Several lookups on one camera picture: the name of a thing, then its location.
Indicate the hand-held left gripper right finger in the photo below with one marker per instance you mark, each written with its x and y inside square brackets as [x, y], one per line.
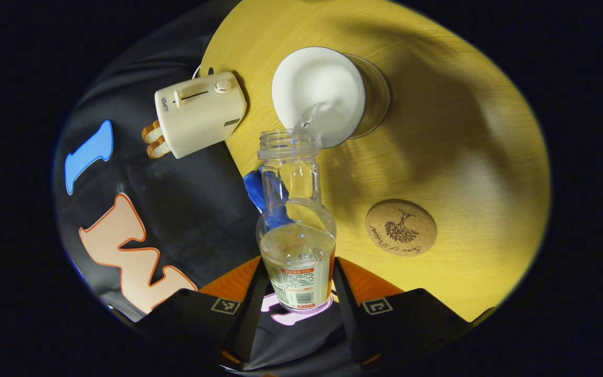
[346, 314]

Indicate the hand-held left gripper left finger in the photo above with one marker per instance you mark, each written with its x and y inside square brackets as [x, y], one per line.
[252, 309]

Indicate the clear water bottle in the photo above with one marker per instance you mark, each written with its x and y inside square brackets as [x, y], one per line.
[296, 251]

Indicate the round cork coaster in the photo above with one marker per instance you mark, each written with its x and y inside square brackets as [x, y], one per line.
[401, 228]

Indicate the white teacup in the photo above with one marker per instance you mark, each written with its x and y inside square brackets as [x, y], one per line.
[317, 89]

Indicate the blue towel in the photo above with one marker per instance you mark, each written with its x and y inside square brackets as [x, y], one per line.
[253, 191]

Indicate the black backdrop cloth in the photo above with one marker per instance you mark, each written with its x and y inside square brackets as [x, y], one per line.
[186, 209]

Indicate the toasted bread slice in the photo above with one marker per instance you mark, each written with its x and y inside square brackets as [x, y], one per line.
[157, 149]
[151, 132]

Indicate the white toaster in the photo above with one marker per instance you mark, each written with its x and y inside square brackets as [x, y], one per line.
[202, 112]

